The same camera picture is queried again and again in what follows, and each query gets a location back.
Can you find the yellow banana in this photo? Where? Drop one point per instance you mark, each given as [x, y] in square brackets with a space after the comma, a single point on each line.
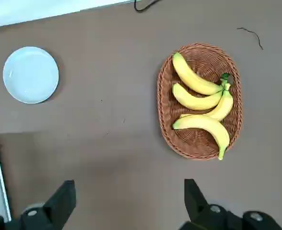
[223, 107]
[193, 100]
[191, 76]
[208, 125]

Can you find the brown wicker basket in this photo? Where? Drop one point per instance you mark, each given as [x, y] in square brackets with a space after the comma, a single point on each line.
[203, 143]

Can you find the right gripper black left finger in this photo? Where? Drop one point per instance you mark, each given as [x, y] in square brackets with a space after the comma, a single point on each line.
[57, 206]

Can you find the thin dark thread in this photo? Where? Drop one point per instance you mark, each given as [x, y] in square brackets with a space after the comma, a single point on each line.
[256, 36]

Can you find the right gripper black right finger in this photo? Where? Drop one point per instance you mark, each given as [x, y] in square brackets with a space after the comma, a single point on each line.
[198, 210]

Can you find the pale grey round plate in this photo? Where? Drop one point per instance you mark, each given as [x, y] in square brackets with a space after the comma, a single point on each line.
[30, 75]

